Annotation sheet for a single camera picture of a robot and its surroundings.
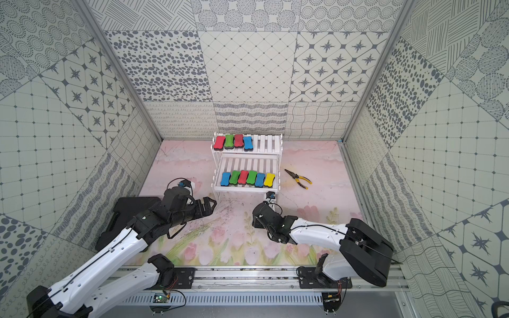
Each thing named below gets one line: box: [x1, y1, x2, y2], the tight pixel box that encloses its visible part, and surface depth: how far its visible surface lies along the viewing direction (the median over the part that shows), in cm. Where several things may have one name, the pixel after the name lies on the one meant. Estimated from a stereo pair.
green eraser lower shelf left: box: [229, 170, 241, 185], surface depth 88 cm
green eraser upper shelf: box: [224, 134, 235, 150], surface depth 81 cm
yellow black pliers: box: [284, 168, 313, 191], surface depth 106 cm
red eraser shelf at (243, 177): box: [237, 169, 250, 186], surface depth 88 cm
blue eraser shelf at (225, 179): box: [220, 171, 232, 187], surface depth 88 cm
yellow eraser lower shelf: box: [263, 172, 276, 188], surface depth 88 cm
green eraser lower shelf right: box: [246, 170, 258, 185], surface depth 89 cm
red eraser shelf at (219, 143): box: [213, 135, 227, 152], surface depth 81 cm
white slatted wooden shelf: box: [210, 131, 283, 205], surface depth 87 cm
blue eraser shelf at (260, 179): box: [254, 172, 266, 188], surface depth 87 cm
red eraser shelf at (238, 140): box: [233, 133, 244, 148], surface depth 82 cm
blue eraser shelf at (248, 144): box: [243, 136, 254, 152], surface depth 82 cm
